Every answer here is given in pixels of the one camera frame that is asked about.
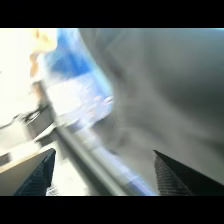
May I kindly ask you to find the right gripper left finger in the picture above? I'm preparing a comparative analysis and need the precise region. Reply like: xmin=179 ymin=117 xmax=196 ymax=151
xmin=0 ymin=148 xmax=57 ymax=197

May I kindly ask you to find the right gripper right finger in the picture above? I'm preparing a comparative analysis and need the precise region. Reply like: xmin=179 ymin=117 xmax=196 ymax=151
xmin=153 ymin=149 xmax=224 ymax=197

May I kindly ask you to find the grey garment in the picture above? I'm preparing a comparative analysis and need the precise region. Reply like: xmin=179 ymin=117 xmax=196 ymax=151
xmin=79 ymin=28 xmax=224 ymax=194

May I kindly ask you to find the silver frame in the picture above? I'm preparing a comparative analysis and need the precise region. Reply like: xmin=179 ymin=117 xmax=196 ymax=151
xmin=0 ymin=109 xmax=158 ymax=197

